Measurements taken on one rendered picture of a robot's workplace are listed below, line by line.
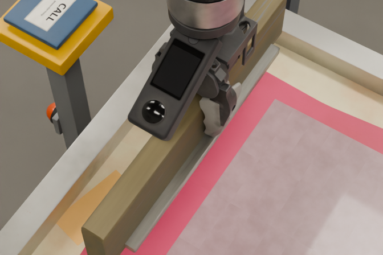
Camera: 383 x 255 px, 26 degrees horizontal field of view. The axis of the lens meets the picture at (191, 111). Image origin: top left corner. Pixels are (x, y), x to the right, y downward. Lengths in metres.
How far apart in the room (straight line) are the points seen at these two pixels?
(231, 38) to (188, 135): 0.13
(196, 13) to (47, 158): 1.50
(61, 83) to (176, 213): 0.38
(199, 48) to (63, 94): 0.60
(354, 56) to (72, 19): 0.41
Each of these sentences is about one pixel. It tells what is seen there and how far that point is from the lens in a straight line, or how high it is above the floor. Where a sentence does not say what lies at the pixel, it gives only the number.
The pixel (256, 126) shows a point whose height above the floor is 0.96.
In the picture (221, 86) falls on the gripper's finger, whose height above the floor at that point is 1.20.
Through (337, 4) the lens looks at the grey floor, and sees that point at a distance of 2.52.
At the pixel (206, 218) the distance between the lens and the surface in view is 1.06.
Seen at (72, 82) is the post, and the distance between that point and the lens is 1.36.
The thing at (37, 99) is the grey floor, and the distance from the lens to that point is 2.33.
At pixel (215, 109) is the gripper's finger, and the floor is 1.16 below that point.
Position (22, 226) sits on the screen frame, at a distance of 1.04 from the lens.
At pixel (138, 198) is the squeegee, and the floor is 1.14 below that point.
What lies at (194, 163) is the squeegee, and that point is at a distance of 0.95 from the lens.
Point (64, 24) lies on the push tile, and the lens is 1.22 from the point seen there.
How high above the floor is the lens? 1.92
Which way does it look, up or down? 58 degrees down
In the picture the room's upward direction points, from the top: straight up
